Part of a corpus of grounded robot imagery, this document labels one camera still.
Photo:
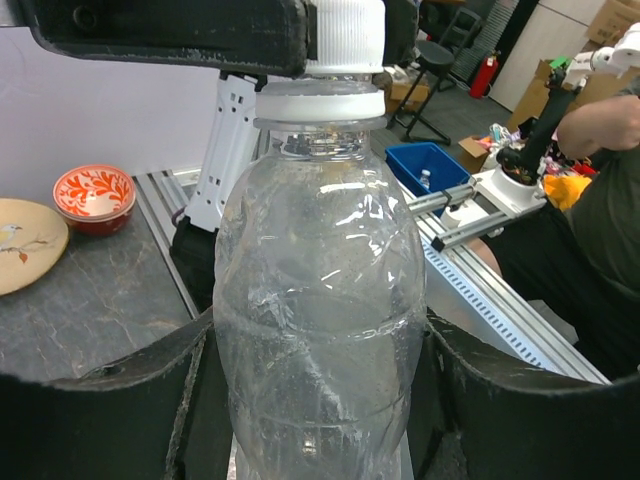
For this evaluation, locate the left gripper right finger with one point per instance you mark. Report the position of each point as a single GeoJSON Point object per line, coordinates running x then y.
{"type": "Point", "coordinates": [478, 413]}

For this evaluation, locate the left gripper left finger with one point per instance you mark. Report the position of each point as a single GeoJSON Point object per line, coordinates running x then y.
{"type": "Point", "coordinates": [159, 413]}

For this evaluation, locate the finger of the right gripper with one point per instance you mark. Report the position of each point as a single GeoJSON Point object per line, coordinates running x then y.
{"type": "Point", "coordinates": [401, 29]}
{"type": "Point", "coordinates": [250, 37]}

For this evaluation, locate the clear Pocari Sweat bottle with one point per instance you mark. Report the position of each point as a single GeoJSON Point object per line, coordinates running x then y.
{"type": "Point", "coordinates": [319, 300]}

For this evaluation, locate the blue white bottle cap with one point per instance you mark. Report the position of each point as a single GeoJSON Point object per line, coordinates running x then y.
{"type": "Point", "coordinates": [350, 37]}

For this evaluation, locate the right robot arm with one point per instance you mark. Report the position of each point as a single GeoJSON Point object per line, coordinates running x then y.
{"type": "Point", "coordinates": [231, 148]}

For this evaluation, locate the red fire extinguisher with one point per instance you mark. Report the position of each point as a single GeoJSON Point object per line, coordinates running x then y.
{"type": "Point", "coordinates": [485, 74]}

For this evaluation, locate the blue plastic bin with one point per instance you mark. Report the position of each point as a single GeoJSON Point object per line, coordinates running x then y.
{"type": "Point", "coordinates": [434, 178]}

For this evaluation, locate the person in green shirt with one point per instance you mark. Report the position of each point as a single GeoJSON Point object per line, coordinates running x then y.
{"type": "Point", "coordinates": [583, 263]}

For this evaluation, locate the cardboard boxes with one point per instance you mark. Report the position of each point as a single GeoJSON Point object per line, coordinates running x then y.
{"type": "Point", "coordinates": [609, 59]}

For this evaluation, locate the beige bird plate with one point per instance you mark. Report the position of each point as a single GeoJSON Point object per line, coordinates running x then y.
{"type": "Point", "coordinates": [33, 238]}

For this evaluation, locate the red white patterned bowl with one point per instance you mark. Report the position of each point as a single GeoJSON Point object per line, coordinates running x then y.
{"type": "Point", "coordinates": [95, 200]}

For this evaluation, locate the slotted cable duct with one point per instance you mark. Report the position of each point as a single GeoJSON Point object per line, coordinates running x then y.
{"type": "Point", "coordinates": [453, 297]}

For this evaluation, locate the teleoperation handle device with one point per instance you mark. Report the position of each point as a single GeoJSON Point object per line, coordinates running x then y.
{"type": "Point", "coordinates": [510, 191]}

